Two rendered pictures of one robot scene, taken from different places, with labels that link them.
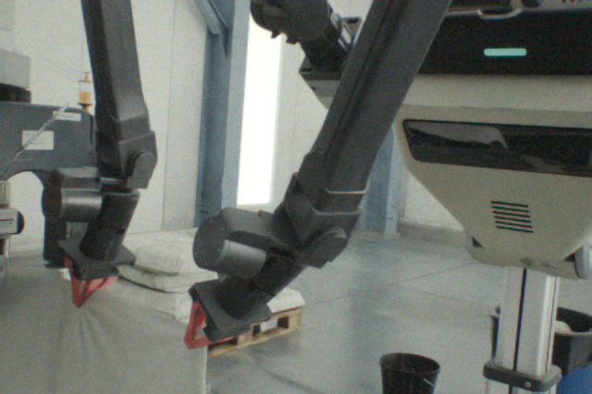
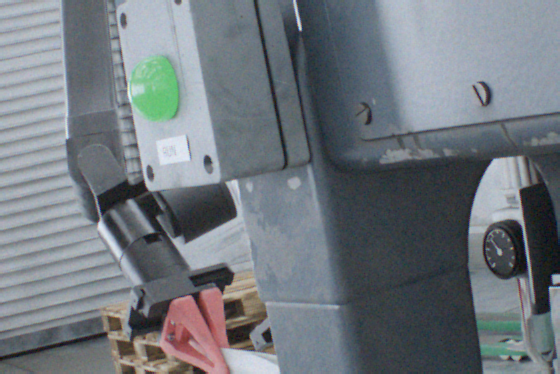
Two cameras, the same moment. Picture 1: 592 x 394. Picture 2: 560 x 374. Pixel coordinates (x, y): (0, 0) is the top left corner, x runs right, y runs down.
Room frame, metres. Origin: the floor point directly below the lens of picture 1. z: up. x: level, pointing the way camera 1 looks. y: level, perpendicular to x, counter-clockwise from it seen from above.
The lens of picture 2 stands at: (1.77, 0.57, 1.26)
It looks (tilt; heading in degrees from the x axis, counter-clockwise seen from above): 3 degrees down; 202
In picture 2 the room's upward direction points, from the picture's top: 11 degrees counter-clockwise
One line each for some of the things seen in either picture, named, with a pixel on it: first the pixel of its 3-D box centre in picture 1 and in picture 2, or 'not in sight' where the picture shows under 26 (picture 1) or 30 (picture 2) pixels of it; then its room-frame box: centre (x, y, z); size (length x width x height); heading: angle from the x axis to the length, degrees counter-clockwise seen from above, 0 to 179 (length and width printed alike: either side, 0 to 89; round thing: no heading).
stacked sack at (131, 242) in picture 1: (144, 246); not in sight; (4.26, 0.88, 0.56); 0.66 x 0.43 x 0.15; 140
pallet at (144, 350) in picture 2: not in sight; (232, 323); (-4.22, -2.29, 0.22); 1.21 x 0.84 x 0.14; 143
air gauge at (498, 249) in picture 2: (14, 222); (507, 249); (1.05, 0.42, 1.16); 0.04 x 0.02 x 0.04; 53
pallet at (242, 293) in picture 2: not in sight; (222, 300); (-4.18, -2.29, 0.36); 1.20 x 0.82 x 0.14; 139
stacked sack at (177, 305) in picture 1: (189, 296); not in sight; (4.02, 0.56, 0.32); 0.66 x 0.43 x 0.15; 145
